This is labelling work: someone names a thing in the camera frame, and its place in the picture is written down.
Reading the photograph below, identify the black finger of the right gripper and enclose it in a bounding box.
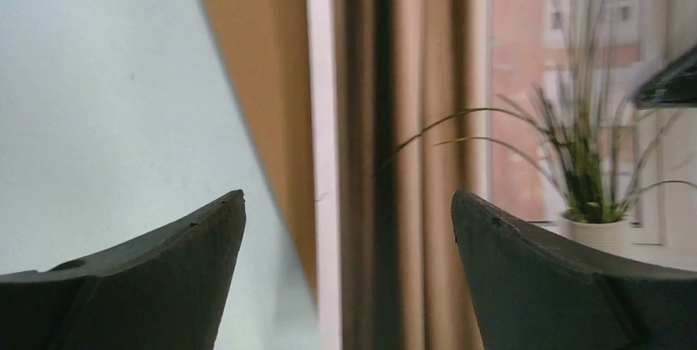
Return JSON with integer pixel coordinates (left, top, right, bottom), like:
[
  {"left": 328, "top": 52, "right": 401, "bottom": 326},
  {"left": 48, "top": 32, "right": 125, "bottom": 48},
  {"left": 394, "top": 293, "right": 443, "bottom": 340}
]
[{"left": 632, "top": 45, "right": 696, "bottom": 109}]

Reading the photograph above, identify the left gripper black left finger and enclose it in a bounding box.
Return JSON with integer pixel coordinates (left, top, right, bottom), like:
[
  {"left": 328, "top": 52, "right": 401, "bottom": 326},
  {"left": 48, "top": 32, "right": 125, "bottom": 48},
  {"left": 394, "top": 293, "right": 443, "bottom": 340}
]
[{"left": 1, "top": 190, "right": 246, "bottom": 349}]

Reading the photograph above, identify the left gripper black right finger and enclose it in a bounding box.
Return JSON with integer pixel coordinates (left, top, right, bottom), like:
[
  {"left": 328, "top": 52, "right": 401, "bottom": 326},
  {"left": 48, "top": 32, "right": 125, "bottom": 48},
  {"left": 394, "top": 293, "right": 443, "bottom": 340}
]
[{"left": 451, "top": 190, "right": 696, "bottom": 349}]

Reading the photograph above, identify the window plant photo print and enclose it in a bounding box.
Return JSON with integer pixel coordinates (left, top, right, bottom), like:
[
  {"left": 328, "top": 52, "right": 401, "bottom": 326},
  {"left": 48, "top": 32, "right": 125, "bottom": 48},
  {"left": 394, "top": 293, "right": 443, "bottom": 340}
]
[{"left": 308, "top": 0, "right": 696, "bottom": 349}]

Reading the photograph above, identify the brown cardboard backing board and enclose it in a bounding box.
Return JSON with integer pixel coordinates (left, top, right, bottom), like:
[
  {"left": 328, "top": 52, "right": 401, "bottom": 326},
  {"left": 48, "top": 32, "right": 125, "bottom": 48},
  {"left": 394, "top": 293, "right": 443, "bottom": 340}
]
[{"left": 201, "top": 0, "right": 317, "bottom": 295}]

